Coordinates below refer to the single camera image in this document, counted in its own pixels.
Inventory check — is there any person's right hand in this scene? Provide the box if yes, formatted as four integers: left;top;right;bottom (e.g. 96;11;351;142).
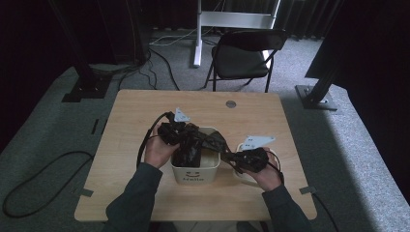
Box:
240;150;283;192

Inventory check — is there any white floor cable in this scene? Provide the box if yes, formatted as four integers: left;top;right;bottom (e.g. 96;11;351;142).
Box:
149;27;198;47

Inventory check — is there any black floor cable bundle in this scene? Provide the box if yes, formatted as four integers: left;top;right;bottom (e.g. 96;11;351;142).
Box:
117;47;182;92

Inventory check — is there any white desk frame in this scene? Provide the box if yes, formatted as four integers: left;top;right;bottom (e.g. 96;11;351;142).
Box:
192;0;282;69

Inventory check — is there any right hand-held gripper cable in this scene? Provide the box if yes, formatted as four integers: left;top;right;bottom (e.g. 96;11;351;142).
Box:
265;149;286;186

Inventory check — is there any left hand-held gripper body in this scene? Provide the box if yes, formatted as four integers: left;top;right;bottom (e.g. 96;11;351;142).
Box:
157;107;194;146

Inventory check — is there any black folding chair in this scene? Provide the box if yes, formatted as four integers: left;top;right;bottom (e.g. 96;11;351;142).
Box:
204;29;289;94

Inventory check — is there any black floor cable loop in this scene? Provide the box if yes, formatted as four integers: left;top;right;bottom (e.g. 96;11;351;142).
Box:
2;150;96;219

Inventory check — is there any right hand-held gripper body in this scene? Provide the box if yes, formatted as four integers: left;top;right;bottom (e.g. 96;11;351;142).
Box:
236;134;277;174

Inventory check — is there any dark cloth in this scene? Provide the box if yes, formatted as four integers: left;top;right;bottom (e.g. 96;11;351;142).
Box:
304;0;410;201

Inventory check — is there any cream plastic bin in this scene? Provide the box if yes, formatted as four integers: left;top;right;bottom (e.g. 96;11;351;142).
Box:
169;126;222;186

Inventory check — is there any black metal stand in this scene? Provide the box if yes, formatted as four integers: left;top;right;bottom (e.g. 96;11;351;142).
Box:
295;61;339;112
47;0;112;103

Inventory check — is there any person's left hand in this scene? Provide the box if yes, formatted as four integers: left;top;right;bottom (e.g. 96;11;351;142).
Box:
143;124;180;169

